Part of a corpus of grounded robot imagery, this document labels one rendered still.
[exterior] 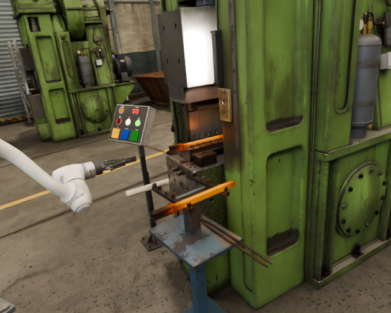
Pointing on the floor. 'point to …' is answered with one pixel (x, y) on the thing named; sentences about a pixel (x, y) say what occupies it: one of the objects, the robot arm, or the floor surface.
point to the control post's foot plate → (151, 243)
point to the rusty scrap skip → (154, 87)
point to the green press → (71, 67)
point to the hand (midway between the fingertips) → (130, 159)
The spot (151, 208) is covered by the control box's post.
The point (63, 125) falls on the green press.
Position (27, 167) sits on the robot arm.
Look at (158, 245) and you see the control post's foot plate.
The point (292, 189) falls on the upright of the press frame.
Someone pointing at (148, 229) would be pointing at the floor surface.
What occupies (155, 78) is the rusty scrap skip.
